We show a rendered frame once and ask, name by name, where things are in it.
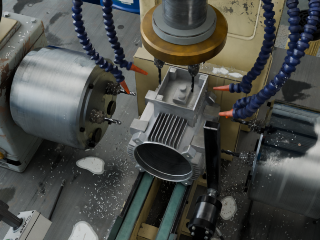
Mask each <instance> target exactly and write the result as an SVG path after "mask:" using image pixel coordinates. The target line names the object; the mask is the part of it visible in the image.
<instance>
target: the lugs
mask: <svg viewBox="0 0 320 240"><path fill-rule="evenodd" d="M216 98H217V96H216V95H215V94H214V93H213V92H212V91H209V92H207V95H206V102H207V103H208V104H212V103H214V102H215V100H216ZM145 138H146V135H145V134H144V133H143V132H142V131H140V132H137V133H135V134H134V136H133V138H132V141H133V142H135V143H136V144H137V145H139V144H141V143H143V142H144V140H145ZM181 154H182V155H183V156H184V157H185V158H186V159H188V160H189V159H193V158H194V157H195V154H196V150H195V149H194V148H193V147H192V146H190V145H189V146H185V147H184V148H183V151H182V153H181ZM135 168H136V169H138V170H139V171H140V172H144V171H145V170H144V169H142V168H141V167H140V166H139V165H138V164H136V166H135ZM192 182H193V180H192V179H188V180H186V181H181V183H182V184H183V185H185V186H187V185H191V184H192Z"/></svg>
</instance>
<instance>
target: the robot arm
mask: <svg viewBox="0 0 320 240"><path fill-rule="evenodd" d="M8 209H9V206H8V204H6V203H5V202H3V201H2V200H0V221H1V220H2V221H3V222H5V223H7V224H8V225H10V226H11V227H18V226H19V225H20V223H21V221H22V220H21V219H20V218H18V217H17V216H16V215H14V214H13V213H11V212H10V211H8Z"/></svg>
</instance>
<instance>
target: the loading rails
mask: <svg viewBox="0 0 320 240"><path fill-rule="evenodd" d="M161 182H162V179H161V180H160V179H159V178H158V179H156V177H154V178H153V175H151V176H150V174H149V173H148V172H146V171H144V172H140V171H139V173H138V175H137V177H136V179H135V181H134V184H133V185H132V188H131V191H130V193H129V195H128V197H127V199H126V200H125V201H124V204H123V206H122V208H121V210H120V215H119V216H118V215H115V217H114V220H113V222H112V224H111V226H110V229H109V231H108V233H107V235H106V238H105V240H179V237H180V234H184V235H187V236H190V237H192V236H191V235H190V231H189V229H188V224H189V221H190V220H189V219H186V217H187V214H188V211H189V208H190V205H191V202H192V199H193V196H194V193H195V190H196V187H197V184H198V185H201V186H205V187H207V181H206V172H204V174H203V175H200V176H199V177H198V179H197V180H193V182H192V184H191V185H187V186H185V185H183V184H182V183H181V182H178V183H177V184H175V187H174V190H173V192H172V195H171V198H170V201H169V203H168V206H167V208H166V211H165V214H164V216H163V219H162V222H161V224H160V227H159V228H158V227H155V226H152V225H149V224H146V223H145V222H146V220H147V217H148V215H149V212H150V209H151V207H152V205H153V202H154V200H155V197H156V195H157V192H158V190H159V187H160V185H161Z"/></svg>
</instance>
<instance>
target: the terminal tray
mask: <svg viewBox="0 0 320 240"><path fill-rule="evenodd" d="M171 69H175V70H174V71H172V70H171ZM201 76H204V78H203V79H202V78H201ZM208 78H209V76H208V75H206V74H202V73H198V74H197V75H196V76H195V77H194V91H193V92H191V89H192V88H191V85H192V82H191V80H192V76H191V75H190V74H189V72H188V70H185V69H181V68H177V67H173V66H170V67H169V69H168V71H167V73H166V75H165V77H164V79H163V81H162V83H161V86H160V88H159V90H158V92H157V94H156V96H155V98H154V100H153V102H154V116H155V117H157V115H158V113H160V117H161V115H162V113H163V116H165V114H167V117H168V116H169V114H170V117H171V118H172V116H173V115H174V119H176V116H178V120H179V119H180V117H181V121H183V119H185V123H187V121H188V125H189V126H191V127H192V128H193V127H195V125H196V123H197V119H198V118H199V115H200V112H201V108H203V104H204V101H205V100H206V95H207V92H208ZM158 96H161V97H162V98H161V99H159V98H158ZM190 104H192V107H190V106H189V105H190Z"/></svg>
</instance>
